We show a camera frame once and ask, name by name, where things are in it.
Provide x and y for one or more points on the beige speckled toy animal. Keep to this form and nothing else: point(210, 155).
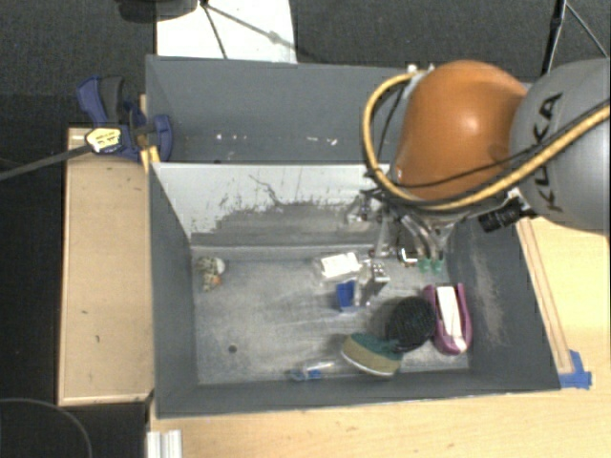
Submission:
point(210, 271)

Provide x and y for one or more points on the grey metal bin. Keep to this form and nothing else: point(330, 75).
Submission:
point(267, 313)

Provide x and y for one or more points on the black round mesh disc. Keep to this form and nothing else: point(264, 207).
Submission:
point(410, 323)

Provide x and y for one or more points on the clear tube with blue cap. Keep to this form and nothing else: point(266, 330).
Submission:
point(308, 370)

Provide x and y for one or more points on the small blue block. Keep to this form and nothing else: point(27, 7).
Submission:
point(345, 295)

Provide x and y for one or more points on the green and beige sponge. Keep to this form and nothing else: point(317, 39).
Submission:
point(371, 355)

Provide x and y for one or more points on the white flat packet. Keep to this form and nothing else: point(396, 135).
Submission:
point(340, 264)

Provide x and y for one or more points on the black cylinder on white bracket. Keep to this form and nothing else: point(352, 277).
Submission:
point(499, 217)

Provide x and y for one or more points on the pale wood board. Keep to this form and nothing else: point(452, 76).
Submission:
point(105, 279)

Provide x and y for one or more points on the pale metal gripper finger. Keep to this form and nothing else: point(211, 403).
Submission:
point(379, 273)

